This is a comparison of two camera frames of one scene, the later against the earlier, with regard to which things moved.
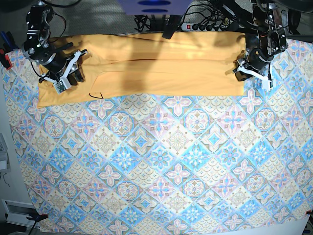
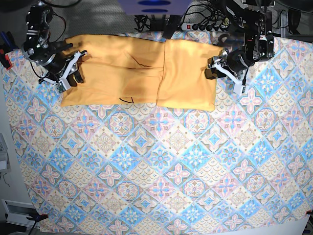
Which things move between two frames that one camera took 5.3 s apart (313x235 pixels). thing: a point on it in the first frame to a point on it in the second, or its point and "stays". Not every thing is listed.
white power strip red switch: [190, 26] stays
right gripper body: [255, 64] to [231, 65]
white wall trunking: [17, 212] stays
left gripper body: [63, 73] stays
